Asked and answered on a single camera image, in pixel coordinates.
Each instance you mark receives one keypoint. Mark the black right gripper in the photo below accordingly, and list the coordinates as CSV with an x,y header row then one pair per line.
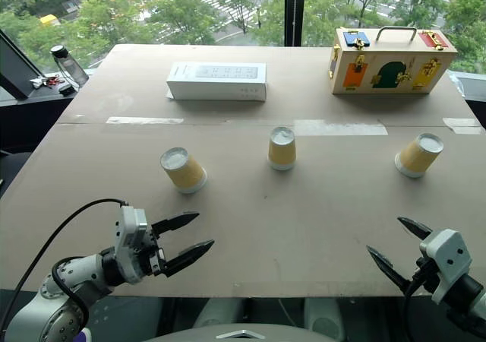
x,y
426,277

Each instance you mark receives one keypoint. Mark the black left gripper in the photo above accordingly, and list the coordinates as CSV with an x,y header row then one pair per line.
x,y
155,256

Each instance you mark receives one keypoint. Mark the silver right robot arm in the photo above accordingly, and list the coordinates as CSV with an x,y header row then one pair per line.
x,y
474,290

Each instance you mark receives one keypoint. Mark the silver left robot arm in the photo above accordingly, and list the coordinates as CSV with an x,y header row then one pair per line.
x,y
45,315

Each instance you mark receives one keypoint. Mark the yellow paper cup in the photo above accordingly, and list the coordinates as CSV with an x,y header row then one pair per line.
x,y
282,150
417,157
184,173

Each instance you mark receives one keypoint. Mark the grey rounded shape under table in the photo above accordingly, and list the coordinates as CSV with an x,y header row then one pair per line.
x,y
218,311
324,319

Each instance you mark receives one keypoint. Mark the silver robot torso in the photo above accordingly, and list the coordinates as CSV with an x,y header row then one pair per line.
x,y
235,334

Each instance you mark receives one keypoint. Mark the white tape strip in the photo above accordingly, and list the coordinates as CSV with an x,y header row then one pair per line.
x,y
341,127

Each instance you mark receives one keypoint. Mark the white rectangular cardboard box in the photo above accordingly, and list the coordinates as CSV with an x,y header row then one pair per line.
x,y
216,81

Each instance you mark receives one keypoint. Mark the small black key fob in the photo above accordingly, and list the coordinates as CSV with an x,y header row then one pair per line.
x,y
65,88

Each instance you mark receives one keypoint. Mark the clear bottle with black cap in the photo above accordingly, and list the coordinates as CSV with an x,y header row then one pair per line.
x,y
72,68

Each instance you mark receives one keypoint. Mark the red and white key bundle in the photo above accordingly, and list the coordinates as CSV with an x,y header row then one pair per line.
x,y
45,80

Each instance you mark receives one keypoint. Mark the black window mullion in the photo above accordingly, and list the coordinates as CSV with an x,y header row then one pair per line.
x,y
295,11

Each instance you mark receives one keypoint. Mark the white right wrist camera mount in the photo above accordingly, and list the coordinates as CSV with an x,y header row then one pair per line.
x,y
448,258

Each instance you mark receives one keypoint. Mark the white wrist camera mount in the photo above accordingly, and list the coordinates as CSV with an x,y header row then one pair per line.
x,y
448,258
131,239

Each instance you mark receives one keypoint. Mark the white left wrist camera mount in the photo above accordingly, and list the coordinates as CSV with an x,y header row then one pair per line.
x,y
131,239

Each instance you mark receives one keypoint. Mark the black slanted window frame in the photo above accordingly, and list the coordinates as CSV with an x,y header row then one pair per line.
x,y
17,72

